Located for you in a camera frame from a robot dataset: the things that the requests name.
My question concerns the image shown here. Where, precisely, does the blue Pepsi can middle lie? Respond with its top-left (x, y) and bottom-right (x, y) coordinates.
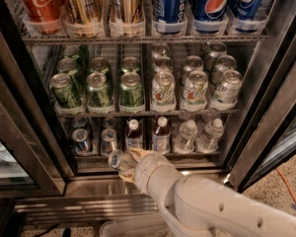
top-left (193, 0), bottom-right (228, 34)

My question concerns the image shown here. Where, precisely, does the white diet can front left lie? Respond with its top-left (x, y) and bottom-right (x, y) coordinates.
top-left (152, 71), bottom-right (175, 106)

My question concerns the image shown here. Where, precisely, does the green can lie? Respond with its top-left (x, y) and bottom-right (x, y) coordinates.
top-left (49, 73), bottom-right (82, 109)
top-left (119, 72), bottom-right (143, 108)
top-left (61, 45), bottom-right (86, 67)
top-left (86, 72), bottom-right (112, 108)

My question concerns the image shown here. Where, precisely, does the green can second row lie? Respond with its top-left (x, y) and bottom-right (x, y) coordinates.
top-left (55, 57), bottom-right (85, 92)
top-left (89, 56), bottom-right (111, 77)
top-left (120, 56), bottom-right (140, 73)

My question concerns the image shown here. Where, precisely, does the clear plastic bin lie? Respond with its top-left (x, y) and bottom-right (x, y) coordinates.
top-left (100, 213), bottom-right (172, 237)

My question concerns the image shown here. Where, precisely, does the green can back left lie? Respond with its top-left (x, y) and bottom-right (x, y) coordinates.
top-left (61, 45), bottom-right (86, 67)

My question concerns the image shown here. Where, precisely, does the green can front middle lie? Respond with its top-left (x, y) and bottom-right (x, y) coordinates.
top-left (86, 72), bottom-right (112, 108)

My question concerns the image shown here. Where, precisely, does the green can second row left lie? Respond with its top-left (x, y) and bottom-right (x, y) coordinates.
top-left (55, 57), bottom-right (85, 92)

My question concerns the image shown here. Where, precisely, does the green can second row right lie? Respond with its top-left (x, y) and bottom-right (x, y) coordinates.
top-left (120, 56), bottom-right (140, 73)

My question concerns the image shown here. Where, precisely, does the silver can back right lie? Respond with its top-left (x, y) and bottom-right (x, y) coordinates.
top-left (200, 42), bottom-right (227, 71)

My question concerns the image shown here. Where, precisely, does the open fridge door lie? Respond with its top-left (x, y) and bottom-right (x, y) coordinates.
top-left (227, 55), bottom-right (296, 193)

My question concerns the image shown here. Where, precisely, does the gold can left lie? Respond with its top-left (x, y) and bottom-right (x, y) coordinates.
top-left (65, 0), bottom-right (101, 38)

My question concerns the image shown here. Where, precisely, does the brown tea bottle left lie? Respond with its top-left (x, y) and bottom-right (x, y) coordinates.
top-left (125, 119), bottom-right (143, 151)

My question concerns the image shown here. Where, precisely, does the clear water bottle left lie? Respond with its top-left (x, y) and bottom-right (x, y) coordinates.
top-left (174, 119), bottom-right (198, 154)

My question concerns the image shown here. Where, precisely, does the black cable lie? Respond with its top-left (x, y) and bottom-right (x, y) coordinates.
top-left (33, 223), bottom-right (72, 237)

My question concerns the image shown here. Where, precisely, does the orange cable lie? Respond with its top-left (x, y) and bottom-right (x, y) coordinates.
top-left (275, 167), bottom-right (296, 219)

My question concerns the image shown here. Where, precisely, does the brown tea bottle right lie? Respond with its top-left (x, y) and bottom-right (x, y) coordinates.
top-left (151, 117), bottom-right (171, 154)

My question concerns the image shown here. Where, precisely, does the middle wire shelf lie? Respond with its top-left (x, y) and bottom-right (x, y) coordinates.
top-left (57, 109), bottom-right (240, 119)

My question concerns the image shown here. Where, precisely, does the brown tea bottle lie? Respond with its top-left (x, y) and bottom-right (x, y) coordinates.
top-left (151, 117), bottom-right (171, 154)
top-left (125, 119), bottom-right (143, 151)

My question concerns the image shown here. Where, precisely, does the gold can right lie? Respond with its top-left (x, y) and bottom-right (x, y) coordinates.
top-left (111, 0), bottom-right (144, 37)

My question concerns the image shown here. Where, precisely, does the gold can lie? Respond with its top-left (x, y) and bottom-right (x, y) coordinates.
top-left (111, 0), bottom-right (144, 37)
top-left (65, 0), bottom-right (101, 38)

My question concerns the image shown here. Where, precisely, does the white diet can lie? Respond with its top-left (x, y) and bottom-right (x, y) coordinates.
top-left (213, 70), bottom-right (243, 104)
top-left (180, 55), bottom-right (203, 84)
top-left (183, 69), bottom-right (208, 105)
top-left (210, 55), bottom-right (237, 85)
top-left (152, 56), bottom-right (173, 73)
top-left (152, 71), bottom-right (175, 106)

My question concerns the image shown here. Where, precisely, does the clear water bottle right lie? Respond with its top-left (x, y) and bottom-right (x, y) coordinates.
top-left (196, 118), bottom-right (224, 153)

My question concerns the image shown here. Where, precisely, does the red bull can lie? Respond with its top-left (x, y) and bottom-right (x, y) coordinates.
top-left (72, 128), bottom-right (92, 152)
top-left (73, 118), bottom-right (88, 129)
top-left (100, 128), bottom-right (117, 155)
top-left (109, 149), bottom-right (137, 175)

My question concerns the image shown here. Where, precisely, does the silver can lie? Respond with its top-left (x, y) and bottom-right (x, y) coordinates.
top-left (150, 43), bottom-right (171, 61)
top-left (200, 42), bottom-right (227, 71)

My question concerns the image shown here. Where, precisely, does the top wire shelf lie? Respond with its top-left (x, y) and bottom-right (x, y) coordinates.
top-left (22, 35), bottom-right (270, 45)

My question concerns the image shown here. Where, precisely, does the blue Pepsi can right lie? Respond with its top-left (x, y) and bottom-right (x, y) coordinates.
top-left (232, 0), bottom-right (265, 33)

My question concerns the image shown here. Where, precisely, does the clear water bottle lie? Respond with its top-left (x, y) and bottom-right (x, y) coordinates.
top-left (196, 118), bottom-right (224, 153)
top-left (174, 119), bottom-right (198, 154)

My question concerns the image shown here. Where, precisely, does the red Coca-Cola can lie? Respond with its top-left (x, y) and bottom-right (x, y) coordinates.
top-left (22, 0), bottom-right (61, 35)

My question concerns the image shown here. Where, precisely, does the white diet can front right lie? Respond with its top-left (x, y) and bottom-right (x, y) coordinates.
top-left (213, 70), bottom-right (243, 104)

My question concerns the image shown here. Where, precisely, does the green can front right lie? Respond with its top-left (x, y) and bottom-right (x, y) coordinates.
top-left (119, 72), bottom-right (143, 108)

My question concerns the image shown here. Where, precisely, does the wire shelf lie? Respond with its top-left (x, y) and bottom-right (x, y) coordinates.
top-left (22, 35), bottom-right (270, 45)
top-left (57, 109), bottom-right (240, 119)

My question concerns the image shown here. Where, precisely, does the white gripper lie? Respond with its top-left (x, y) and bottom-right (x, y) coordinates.
top-left (118, 148), bottom-right (183, 203)

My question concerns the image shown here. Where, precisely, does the green can second row middle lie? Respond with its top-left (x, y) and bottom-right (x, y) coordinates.
top-left (89, 56), bottom-right (111, 77)

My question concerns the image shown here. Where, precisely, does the white diet can front middle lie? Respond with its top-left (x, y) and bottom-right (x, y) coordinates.
top-left (183, 69), bottom-right (208, 105)

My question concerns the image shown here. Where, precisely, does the stainless steel fridge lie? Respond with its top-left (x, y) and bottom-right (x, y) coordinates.
top-left (0, 0), bottom-right (296, 224)

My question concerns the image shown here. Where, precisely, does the blue Pepsi can left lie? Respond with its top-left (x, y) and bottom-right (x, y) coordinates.
top-left (153, 0), bottom-right (186, 35)

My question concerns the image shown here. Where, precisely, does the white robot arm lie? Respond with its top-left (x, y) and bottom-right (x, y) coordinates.
top-left (111, 149), bottom-right (296, 237)

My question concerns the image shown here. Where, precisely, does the blue pepsi can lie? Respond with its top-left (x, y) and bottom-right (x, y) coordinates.
top-left (193, 0), bottom-right (228, 34)
top-left (232, 0), bottom-right (265, 33)
top-left (153, 0), bottom-right (186, 35)

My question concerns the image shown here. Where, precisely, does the green can front left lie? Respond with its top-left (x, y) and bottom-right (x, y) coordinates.
top-left (49, 73), bottom-right (82, 109)

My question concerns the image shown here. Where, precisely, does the silver can back left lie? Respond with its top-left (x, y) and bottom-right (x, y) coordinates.
top-left (150, 43), bottom-right (171, 61)

